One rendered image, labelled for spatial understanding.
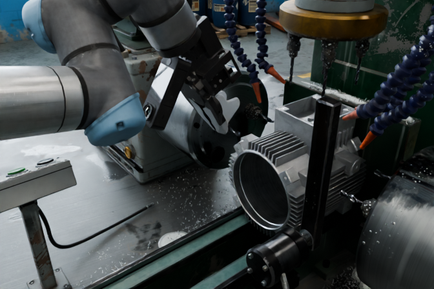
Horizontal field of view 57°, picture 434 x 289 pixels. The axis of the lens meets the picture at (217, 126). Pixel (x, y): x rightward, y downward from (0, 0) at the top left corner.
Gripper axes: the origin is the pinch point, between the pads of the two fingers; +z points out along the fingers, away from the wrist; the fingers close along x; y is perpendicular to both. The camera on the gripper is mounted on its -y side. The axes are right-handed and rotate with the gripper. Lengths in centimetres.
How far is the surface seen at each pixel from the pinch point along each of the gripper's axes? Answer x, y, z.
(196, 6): 425, 219, 213
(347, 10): -11.2, 24.6, -9.5
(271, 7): 471, 376, 339
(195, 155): 15.2, -2.6, 15.1
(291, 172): -12.4, 2.7, 7.0
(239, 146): 0.0, 1.9, 6.8
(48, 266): 16.3, -39.0, 8.8
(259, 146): -4.9, 3.2, 5.0
